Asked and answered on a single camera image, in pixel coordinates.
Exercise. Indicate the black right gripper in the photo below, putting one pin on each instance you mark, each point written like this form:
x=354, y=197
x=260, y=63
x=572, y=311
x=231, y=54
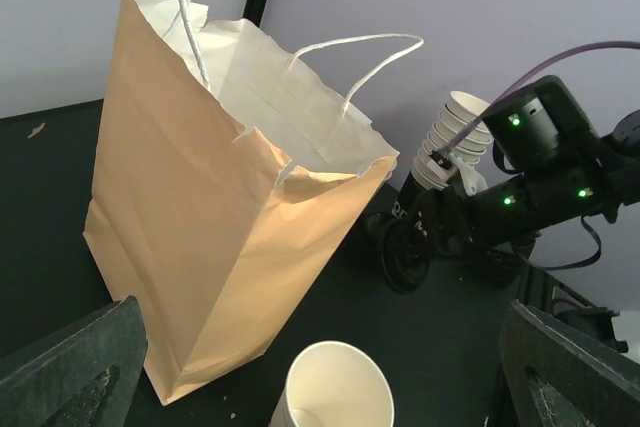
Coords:
x=446, y=225

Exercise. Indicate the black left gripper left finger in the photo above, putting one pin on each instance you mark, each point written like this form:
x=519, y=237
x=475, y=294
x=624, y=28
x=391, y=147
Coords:
x=84, y=374

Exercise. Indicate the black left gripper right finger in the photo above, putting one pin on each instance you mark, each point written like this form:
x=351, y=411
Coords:
x=559, y=376

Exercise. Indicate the single white paper cup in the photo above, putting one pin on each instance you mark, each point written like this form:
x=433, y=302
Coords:
x=332, y=383

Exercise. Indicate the brown paper takeout bag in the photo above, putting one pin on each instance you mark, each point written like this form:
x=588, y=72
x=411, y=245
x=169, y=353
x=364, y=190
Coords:
x=226, y=175

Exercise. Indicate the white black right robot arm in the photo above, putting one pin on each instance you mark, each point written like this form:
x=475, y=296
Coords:
x=563, y=170

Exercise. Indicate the stack of black lids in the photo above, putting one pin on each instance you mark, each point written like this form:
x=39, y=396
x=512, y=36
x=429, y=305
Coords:
x=402, y=248

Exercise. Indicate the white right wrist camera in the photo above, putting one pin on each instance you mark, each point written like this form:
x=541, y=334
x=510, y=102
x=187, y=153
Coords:
x=451, y=168

